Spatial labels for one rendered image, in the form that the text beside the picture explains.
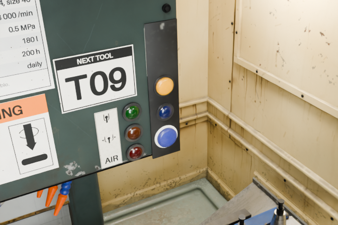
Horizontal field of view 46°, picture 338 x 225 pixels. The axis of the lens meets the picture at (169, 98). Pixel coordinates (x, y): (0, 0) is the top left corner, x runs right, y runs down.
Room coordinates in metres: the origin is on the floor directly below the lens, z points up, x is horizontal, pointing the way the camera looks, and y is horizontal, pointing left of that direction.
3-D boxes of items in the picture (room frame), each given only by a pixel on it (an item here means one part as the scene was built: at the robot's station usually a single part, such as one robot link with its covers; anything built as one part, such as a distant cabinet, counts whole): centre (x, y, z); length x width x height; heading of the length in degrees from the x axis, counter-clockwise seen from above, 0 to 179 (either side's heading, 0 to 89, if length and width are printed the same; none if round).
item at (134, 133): (0.47, 0.05, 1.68); 0.02 x 0.01 x 0.02; 116
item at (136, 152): (0.47, 0.05, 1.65); 0.02 x 0.01 x 0.02; 116
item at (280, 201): (0.72, -0.25, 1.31); 0.02 x 0.02 x 0.03
